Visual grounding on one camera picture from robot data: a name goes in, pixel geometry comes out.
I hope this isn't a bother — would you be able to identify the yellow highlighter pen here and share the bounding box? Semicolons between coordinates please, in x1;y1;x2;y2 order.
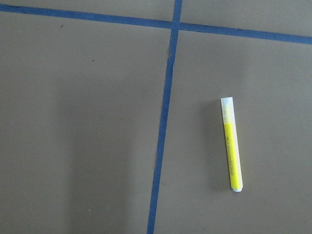
220;97;243;192

